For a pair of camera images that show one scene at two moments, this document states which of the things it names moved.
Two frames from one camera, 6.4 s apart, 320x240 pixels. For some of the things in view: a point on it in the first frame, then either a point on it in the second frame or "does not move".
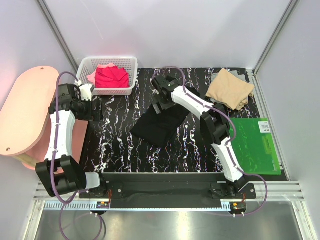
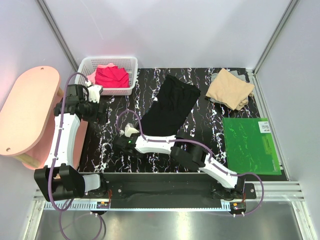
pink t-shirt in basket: (92, 77) does not move
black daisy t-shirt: (159, 129) does not move
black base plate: (167, 190) does not move
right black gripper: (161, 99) to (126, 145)
